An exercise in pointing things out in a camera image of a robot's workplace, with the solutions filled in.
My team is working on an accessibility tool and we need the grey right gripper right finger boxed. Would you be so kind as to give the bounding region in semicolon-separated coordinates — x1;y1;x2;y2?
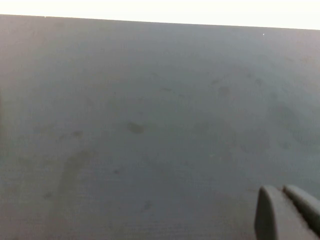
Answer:
282;184;320;235

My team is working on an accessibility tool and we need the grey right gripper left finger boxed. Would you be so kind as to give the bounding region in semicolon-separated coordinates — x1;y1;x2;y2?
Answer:
254;184;320;240

